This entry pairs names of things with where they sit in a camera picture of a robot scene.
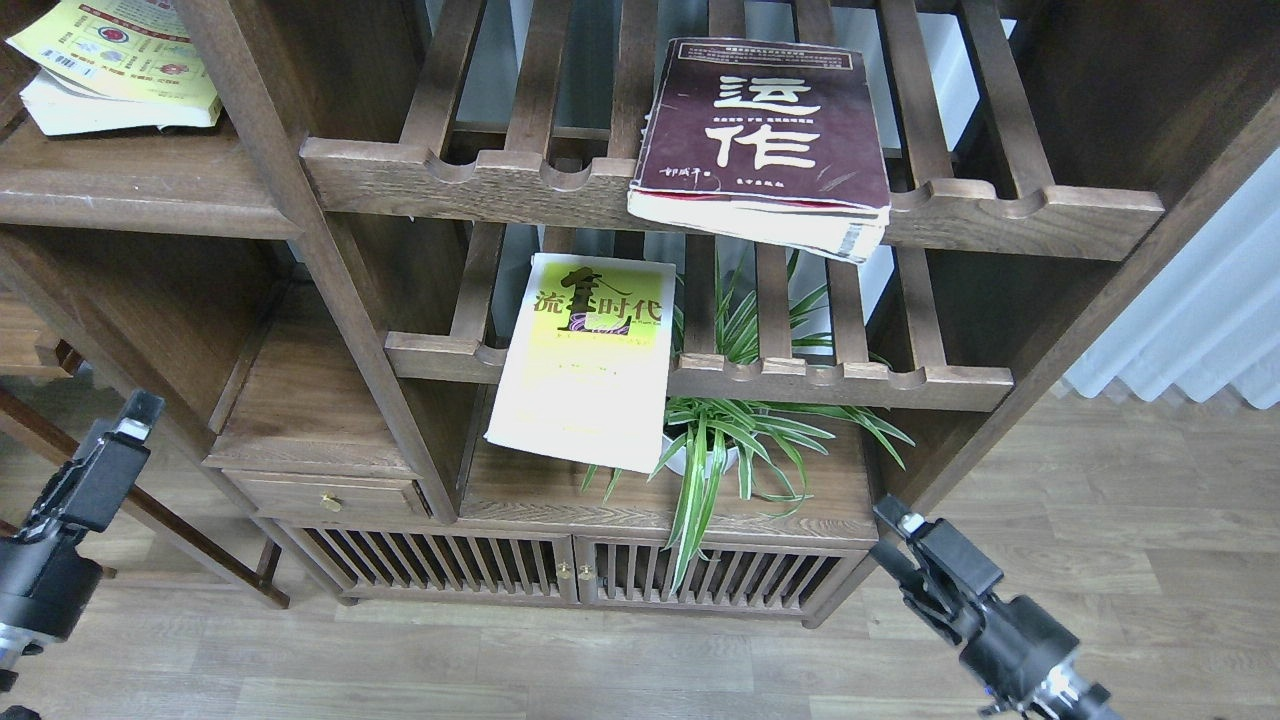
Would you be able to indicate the green blue illustrated book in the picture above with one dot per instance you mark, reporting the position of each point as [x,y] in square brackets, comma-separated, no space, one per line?
[114,65]

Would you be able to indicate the slatted cabinet door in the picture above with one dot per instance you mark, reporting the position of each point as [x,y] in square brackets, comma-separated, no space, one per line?
[735,579]
[485,564]

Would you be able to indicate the dark wooden side furniture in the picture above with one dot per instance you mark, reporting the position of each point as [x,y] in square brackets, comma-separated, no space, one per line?
[32,348]

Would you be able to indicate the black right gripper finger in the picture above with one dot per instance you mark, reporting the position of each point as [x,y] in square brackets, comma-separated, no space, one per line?
[952,579]

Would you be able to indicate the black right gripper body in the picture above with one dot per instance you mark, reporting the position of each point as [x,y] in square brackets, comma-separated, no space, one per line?
[1025,660]

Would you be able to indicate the yellow white book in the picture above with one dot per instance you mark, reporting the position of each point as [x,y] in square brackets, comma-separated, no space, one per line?
[586,373]

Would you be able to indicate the white plant pot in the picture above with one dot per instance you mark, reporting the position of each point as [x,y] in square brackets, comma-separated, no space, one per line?
[676,457]

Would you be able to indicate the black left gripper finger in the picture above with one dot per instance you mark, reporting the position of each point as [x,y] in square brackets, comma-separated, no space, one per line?
[89,489]

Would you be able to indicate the wooden drawer brass knob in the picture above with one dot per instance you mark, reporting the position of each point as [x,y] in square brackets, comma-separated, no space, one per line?
[329,497]

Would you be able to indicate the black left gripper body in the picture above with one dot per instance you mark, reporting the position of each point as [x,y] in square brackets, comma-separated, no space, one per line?
[45,586]

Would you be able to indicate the maroon thick book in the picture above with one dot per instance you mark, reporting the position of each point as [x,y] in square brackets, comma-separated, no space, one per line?
[767,142]

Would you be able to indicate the white curtain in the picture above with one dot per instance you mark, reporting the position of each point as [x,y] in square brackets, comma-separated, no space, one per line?
[1209,321]

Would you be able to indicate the right slatted cabinet door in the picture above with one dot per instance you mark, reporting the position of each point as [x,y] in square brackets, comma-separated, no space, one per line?
[735,579]

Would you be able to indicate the green spider plant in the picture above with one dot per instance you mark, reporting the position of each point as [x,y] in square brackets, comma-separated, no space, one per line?
[753,426]

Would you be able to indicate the dark wooden bookshelf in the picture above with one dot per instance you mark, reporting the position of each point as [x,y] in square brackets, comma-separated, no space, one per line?
[314,284]

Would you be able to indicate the left slatted cabinet door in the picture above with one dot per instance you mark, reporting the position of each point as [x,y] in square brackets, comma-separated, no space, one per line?
[485,564]

